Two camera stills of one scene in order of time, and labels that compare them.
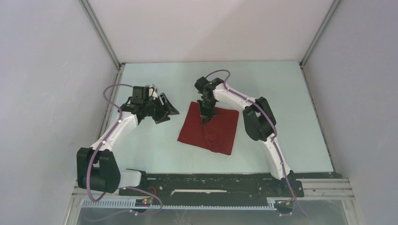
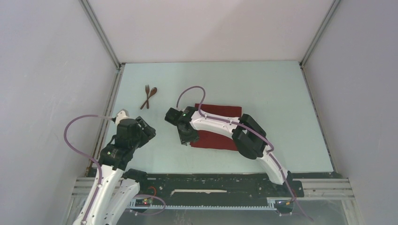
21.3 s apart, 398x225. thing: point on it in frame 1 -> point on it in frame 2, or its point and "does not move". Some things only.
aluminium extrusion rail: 327,187 does not move
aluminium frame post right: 332,9 does not move
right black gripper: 207,116 -> 184,139
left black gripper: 162,112 -> 149,132
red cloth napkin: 216,134 does not move
